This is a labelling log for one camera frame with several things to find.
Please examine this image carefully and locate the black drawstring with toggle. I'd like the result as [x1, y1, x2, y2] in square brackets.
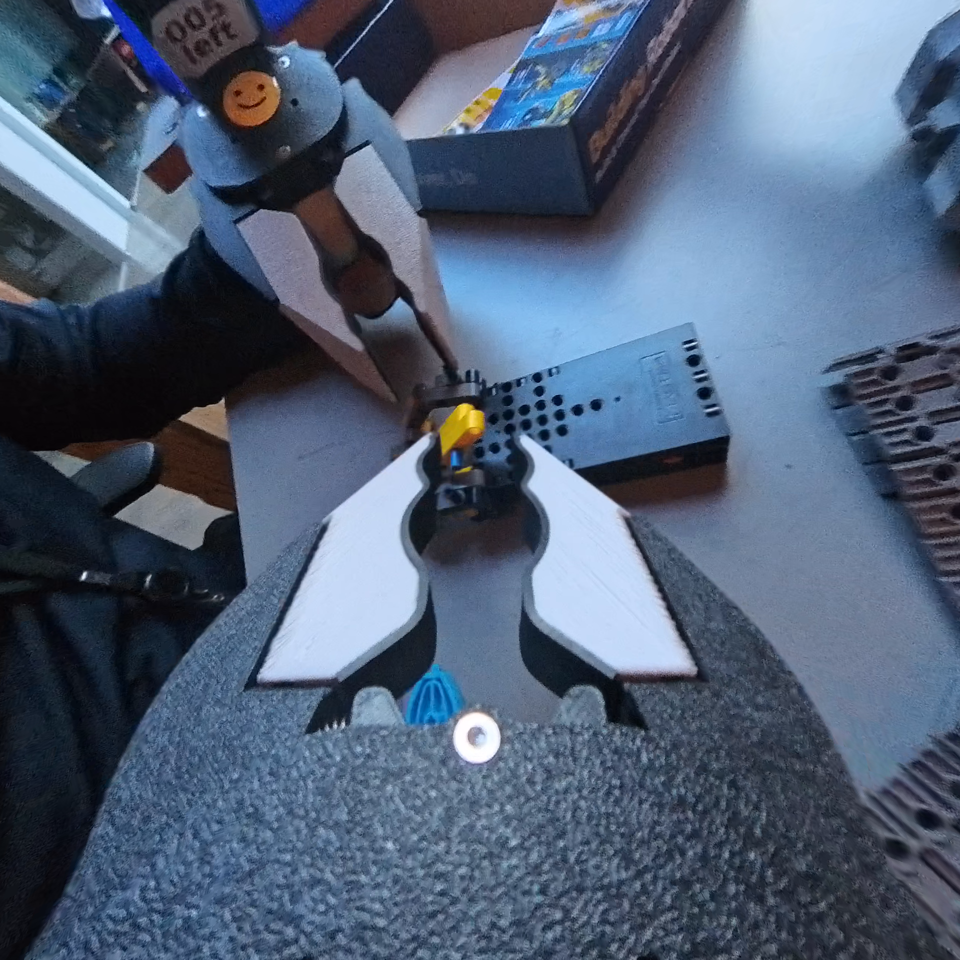
[0, 551, 226, 607]

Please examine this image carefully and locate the blue brick separator tool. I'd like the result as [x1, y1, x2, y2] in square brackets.
[405, 663, 460, 727]

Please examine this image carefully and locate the grey tread track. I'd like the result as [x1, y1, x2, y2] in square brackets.
[821, 326, 960, 601]
[862, 731, 960, 924]

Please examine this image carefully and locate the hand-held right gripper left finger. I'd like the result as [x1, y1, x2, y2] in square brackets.
[255, 433, 440, 687]

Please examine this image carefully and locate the grey desk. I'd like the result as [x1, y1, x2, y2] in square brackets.
[225, 0, 960, 789]

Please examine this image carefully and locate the colourful instruction booklet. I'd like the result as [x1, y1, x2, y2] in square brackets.
[442, 0, 661, 136]

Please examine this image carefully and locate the person's left hand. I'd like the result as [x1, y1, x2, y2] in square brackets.
[300, 183, 399, 321]

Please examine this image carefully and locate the dark blue cardboard box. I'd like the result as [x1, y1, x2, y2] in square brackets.
[326, 0, 732, 219]

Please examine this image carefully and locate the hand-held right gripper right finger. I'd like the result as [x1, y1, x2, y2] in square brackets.
[517, 435, 700, 684]

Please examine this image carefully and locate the person's left forearm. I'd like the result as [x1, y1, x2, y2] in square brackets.
[0, 228, 309, 451]

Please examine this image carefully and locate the black perforated brick model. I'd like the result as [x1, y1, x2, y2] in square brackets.
[390, 322, 732, 526]

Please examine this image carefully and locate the person's dark clothed body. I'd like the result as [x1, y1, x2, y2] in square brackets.
[0, 438, 249, 960]

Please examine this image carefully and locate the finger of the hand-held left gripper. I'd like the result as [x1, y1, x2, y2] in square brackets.
[238, 202, 399, 406]
[341, 142, 460, 376]

